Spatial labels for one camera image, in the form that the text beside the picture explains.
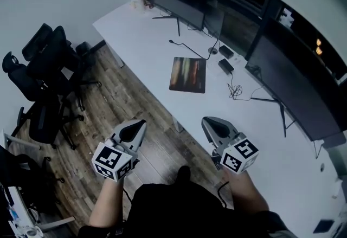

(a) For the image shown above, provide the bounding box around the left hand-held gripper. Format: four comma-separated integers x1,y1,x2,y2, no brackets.
91,119,148,183

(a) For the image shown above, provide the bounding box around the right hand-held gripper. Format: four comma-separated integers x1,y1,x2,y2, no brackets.
201,116,260,176

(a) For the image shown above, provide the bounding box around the colourful striped mouse pad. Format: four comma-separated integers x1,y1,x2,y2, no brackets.
169,56,207,94

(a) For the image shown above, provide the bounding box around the person's right forearm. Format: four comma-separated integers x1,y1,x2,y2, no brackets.
222,169,271,215

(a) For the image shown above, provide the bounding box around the person's left forearm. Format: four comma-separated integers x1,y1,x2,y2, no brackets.
88,177,125,228

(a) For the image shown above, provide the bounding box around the white desk leg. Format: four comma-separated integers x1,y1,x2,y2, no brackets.
172,116,184,133
108,44,125,68

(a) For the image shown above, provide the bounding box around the person's right shoe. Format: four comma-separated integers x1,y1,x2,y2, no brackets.
176,165,191,185

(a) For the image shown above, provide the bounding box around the black power adapter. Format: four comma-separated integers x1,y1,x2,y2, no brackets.
219,44,234,59
218,58,235,75

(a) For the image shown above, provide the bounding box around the person's black clothing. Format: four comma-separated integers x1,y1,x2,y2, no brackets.
78,181,298,238

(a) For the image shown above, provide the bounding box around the black curved wide monitor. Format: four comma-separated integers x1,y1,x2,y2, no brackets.
245,18,343,143

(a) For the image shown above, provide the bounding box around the black waste bin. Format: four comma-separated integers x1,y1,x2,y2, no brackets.
75,41,96,66

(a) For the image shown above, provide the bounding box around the grey desk leg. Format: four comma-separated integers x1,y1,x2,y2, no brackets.
37,216,76,232

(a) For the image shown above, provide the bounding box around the black office chair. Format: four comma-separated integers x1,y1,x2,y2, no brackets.
21,23,102,113
0,144,66,213
2,51,85,151

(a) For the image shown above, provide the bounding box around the white mug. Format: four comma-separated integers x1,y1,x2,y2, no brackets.
23,227,44,238

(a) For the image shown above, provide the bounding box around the black flat device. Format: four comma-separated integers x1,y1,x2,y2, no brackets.
313,219,336,234

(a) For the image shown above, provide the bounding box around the tangled black cable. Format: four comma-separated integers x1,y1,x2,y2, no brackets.
227,73,265,102

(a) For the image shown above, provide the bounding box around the black cable with plug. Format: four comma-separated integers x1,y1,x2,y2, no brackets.
168,39,219,61

